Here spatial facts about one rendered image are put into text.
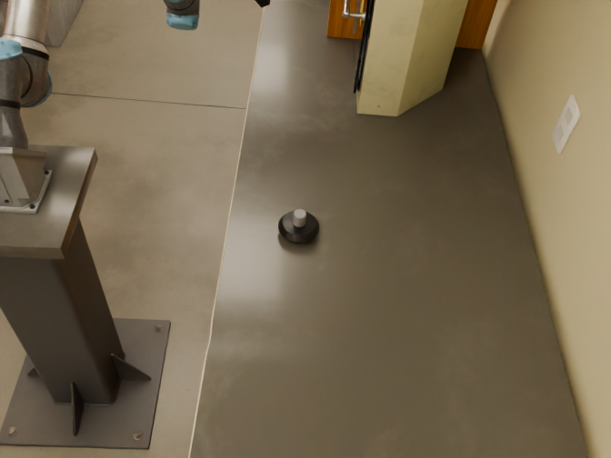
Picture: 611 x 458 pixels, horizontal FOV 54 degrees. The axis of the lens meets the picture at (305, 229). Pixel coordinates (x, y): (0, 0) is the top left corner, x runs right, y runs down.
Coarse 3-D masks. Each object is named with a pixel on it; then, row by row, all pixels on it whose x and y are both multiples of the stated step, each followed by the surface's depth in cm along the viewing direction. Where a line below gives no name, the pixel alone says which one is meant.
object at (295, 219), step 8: (288, 216) 134; (296, 216) 130; (304, 216) 130; (312, 216) 135; (280, 224) 133; (288, 224) 132; (296, 224) 132; (304, 224) 133; (312, 224) 133; (280, 232) 133; (288, 232) 131; (296, 232) 131; (304, 232) 131; (312, 232) 132; (288, 240) 134; (296, 240) 131; (304, 240) 131
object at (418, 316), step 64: (320, 0) 203; (256, 64) 177; (320, 64) 179; (256, 128) 158; (320, 128) 160; (384, 128) 162; (448, 128) 164; (256, 192) 143; (320, 192) 145; (384, 192) 146; (448, 192) 148; (512, 192) 149; (256, 256) 131; (320, 256) 132; (384, 256) 133; (448, 256) 134; (512, 256) 136; (256, 320) 120; (320, 320) 121; (384, 320) 122; (448, 320) 124; (512, 320) 125; (256, 384) 111; (320, 384) 112; (384, 384) 113; (448, 384) 114; (512, 384) 115; (192, 448) 103; (256, 448) 104; (320, 448) 105; (384, 448) 105; (448, 448) 106; (512, 448) 107; (576, 448) 108
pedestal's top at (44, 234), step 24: (48, 168) 144; (72, 168) 144; (48, 192) 139; (72, 192) 139; (0, 216) 133; (24, 216) 134; (48, 216) 134; (72, 216) 135; (0, 240) 129; (24, 240) 129; (48, 240) 130
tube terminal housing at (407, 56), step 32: (384, 0) 140; (416, 0) 139; (448, 0) 147; (384, 32) 146; (416, 32) 146; (448, 32) 157; (384, 64) 153; (416, 64) 155; (448, 64) 168; (384, 96) 160; (416, 96) 166
